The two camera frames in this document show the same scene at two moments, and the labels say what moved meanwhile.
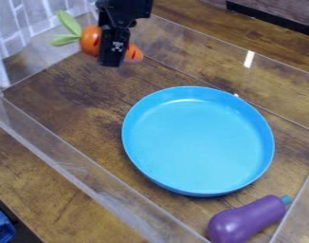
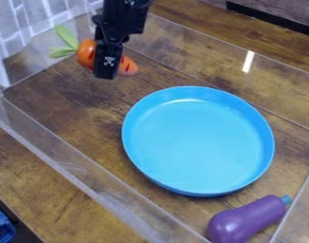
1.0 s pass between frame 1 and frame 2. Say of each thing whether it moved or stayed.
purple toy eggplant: stayed
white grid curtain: stayed
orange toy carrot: moved
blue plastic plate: stayed
